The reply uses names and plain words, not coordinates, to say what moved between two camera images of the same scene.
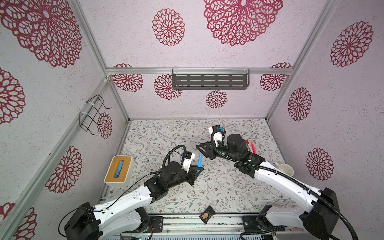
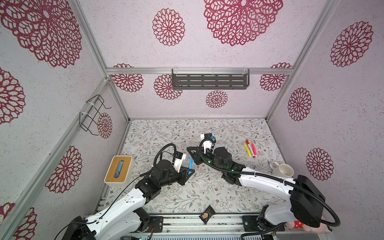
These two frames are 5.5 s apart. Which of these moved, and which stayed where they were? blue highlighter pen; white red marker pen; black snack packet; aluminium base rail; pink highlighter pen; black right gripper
Moved: blue highlighter pen; black right gripper
Stayed: black snack packet; white red marker pen; aluminium base rail; pink highlighter pen
